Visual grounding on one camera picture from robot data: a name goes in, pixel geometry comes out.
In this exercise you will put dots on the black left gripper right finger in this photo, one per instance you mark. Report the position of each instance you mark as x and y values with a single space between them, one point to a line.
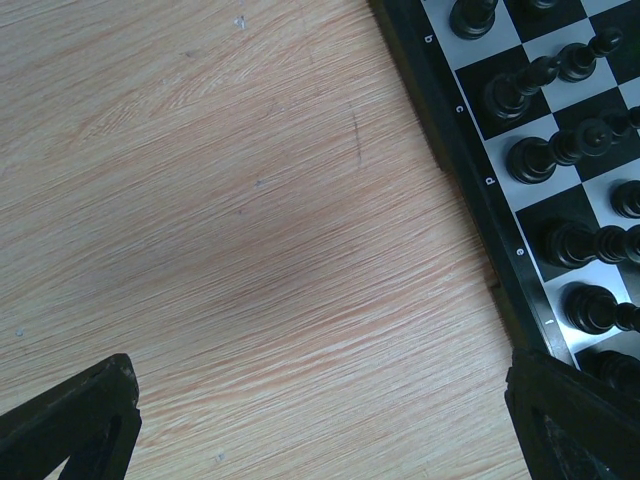
572 424

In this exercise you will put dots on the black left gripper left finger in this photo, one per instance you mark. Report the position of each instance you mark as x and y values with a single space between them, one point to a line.
88 424

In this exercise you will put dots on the black white chess board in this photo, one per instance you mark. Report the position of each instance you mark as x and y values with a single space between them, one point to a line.
534 108

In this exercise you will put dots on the black bishop lower board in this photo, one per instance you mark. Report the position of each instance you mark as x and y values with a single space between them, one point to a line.
594 310

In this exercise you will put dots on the black king on board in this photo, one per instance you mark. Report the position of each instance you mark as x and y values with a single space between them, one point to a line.
573 244

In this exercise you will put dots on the black queen on board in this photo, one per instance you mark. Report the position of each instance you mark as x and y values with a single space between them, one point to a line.
533 160

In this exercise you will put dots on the black bishop on board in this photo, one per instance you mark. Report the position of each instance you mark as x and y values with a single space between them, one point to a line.
507 97

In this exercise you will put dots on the black pawn on board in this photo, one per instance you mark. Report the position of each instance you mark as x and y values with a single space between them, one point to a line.
578 60

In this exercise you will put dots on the black knight top board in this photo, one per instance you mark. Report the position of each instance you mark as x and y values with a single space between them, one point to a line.
472 19

